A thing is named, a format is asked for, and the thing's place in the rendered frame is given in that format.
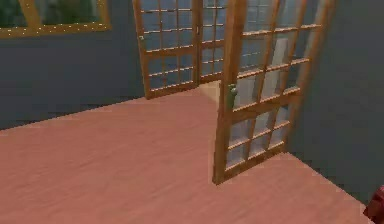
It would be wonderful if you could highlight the dark red object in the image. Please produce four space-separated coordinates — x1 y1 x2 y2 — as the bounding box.
362 185 384 224

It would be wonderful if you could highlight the green door handle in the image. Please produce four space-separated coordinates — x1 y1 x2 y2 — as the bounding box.
226 83 238 109

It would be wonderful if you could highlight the wooden glazed lattice door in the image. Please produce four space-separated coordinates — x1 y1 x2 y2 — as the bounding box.
212 0 338 186
131 0 231 100

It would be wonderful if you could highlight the wooden framed window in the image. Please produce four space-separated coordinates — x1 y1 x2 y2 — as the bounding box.
0 0 112 40

